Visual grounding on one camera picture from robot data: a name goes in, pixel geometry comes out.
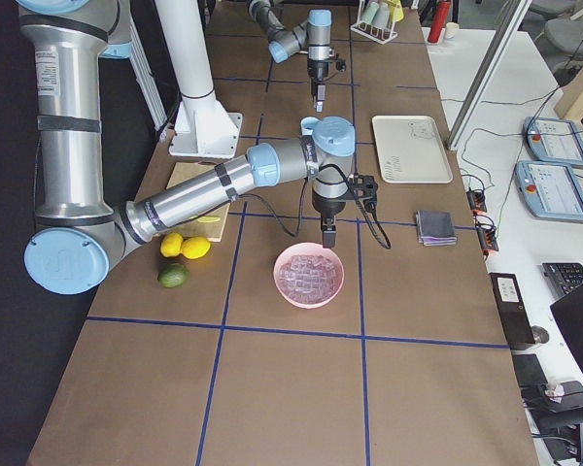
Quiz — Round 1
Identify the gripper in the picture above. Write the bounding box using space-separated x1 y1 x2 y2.
312 188 348 249
307 45 331 112

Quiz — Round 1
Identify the clear ice cubes pile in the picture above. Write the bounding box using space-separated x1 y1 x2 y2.
275 254 341 307

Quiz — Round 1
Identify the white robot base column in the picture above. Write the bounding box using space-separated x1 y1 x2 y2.
155 0 242 159

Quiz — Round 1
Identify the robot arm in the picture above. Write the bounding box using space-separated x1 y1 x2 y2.
18 1 356 294
248 0 346 113

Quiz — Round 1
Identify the light blue cup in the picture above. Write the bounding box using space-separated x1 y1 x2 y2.
300 116 320 136

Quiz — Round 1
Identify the mint green cup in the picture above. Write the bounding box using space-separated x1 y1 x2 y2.
360 1 379 25

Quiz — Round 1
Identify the grey cup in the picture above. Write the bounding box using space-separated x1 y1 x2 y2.
372 4 390 30

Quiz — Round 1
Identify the yellow cup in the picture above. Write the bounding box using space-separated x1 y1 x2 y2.
386 0 404 23

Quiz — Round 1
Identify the white paper cup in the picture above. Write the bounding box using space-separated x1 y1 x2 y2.
443 21 460 40

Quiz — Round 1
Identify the pink bowl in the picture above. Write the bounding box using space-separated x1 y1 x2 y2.
273 242 345 309

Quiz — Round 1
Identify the grey folded cloth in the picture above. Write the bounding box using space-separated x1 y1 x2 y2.
415 211 457 246

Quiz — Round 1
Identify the cream bear tray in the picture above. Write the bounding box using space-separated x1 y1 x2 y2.
371 116 453 184

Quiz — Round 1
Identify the wooden cutting board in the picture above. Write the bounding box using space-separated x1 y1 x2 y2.
167 162 229 243

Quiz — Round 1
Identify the yellow lemon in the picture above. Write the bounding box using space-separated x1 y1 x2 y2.
180 237 211 260
159 232 184 258

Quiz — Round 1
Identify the red bottle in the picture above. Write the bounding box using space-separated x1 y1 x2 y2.
427 0 452 44

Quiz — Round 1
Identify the black box with label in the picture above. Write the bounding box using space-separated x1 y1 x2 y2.
489 273 535 350

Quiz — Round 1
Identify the lower teach pendant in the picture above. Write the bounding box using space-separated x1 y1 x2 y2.
515 161 583 223

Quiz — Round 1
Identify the teach pendant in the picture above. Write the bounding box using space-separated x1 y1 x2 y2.
524 116 583 169
515 161 583 223

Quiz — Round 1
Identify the upper teach pendant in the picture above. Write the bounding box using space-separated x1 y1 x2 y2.
524 116 583 169

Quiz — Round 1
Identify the black keyboard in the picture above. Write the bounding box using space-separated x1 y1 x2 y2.
542 262 583 297

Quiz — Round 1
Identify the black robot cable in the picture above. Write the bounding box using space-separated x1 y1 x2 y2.
242 163 393 250

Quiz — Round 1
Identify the white wire cup rack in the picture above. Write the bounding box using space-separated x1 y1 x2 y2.
350 0 398 45

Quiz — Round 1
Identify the aluminium frame post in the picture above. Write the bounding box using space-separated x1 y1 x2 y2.
446 0 532 150

